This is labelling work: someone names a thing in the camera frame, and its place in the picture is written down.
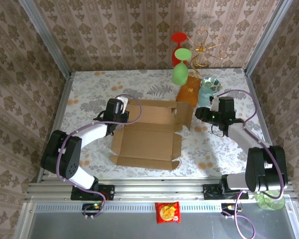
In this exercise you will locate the brown cardboard box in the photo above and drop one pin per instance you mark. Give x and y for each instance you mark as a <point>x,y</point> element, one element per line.
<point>147,147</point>

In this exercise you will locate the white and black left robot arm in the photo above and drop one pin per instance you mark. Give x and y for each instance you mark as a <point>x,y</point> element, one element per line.
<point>94,132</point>

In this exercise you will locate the light blue cup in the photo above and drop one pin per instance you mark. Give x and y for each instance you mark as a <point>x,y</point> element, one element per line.
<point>203,98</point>

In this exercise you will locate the orange brown envelope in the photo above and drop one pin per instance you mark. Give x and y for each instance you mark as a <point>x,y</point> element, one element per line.
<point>189,90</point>

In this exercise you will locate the green patterned bowl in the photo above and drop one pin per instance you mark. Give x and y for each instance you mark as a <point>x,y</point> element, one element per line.
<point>211,83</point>

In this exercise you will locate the green plastic goblet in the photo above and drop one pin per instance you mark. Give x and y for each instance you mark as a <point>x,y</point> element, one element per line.
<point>180,73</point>

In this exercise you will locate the floral table cover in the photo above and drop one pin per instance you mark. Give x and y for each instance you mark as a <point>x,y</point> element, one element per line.
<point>139,174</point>

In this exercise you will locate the red plastic goblet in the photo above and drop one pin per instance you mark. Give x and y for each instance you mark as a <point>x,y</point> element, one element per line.
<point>178,37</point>

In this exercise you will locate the small black circuit board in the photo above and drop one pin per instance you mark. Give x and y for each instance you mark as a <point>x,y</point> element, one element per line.
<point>91,206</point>
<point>228,207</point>

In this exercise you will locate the clear green plastic cup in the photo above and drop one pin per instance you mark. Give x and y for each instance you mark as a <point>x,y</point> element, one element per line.
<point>269,205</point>

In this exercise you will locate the red snack packet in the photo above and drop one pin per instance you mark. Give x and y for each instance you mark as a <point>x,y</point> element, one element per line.
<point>167,212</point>

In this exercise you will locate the grey metal tray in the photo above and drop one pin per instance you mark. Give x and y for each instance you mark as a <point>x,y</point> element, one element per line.
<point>139,229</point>

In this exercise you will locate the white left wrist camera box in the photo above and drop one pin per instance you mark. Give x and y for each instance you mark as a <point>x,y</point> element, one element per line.
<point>124,102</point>

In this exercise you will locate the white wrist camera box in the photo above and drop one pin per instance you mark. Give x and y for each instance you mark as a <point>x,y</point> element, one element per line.
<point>124,102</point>
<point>214,102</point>

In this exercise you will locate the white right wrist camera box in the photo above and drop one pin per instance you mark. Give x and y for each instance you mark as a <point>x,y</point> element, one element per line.
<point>214,102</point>

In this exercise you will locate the aluminium side rail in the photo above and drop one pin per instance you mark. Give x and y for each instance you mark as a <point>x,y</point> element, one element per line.
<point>65,87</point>
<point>249,79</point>

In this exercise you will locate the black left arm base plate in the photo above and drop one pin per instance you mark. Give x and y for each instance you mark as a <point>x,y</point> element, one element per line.
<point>107,192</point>

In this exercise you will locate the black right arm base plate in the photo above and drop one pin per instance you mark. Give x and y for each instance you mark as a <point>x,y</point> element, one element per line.
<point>210,191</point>

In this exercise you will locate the aluminium cross rail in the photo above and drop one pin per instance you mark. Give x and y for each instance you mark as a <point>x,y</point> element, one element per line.
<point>159,190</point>

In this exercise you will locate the aluminium corner post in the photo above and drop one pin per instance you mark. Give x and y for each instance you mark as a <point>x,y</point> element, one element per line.
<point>44,37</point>
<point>267,37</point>

